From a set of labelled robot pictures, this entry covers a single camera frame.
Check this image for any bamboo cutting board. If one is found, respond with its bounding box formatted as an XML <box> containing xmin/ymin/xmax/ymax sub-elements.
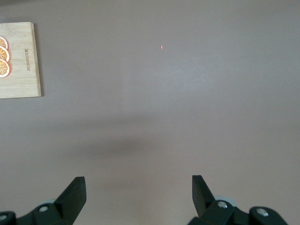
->
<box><xmin>0</xmin><ymin>22</ymin><xmax>42</xmax><ymax>99</ymax></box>

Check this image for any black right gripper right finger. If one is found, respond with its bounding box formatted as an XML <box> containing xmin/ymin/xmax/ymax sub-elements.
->
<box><xmin>187</xmin><ymin>174</ymin><xmax>289</xmax><ymax>225</ymax></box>

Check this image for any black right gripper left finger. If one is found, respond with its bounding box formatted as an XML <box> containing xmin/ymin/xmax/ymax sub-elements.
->
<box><xmin>0</xmin><ymin>176</ymin><xmax>87</xmax><ymax>225</ymax></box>

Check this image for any orange slice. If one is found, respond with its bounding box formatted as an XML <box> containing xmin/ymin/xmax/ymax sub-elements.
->
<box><xmin>0</xmin><ymin>59</ymin><xmax>12</xmax><ymax>78</ymax></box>

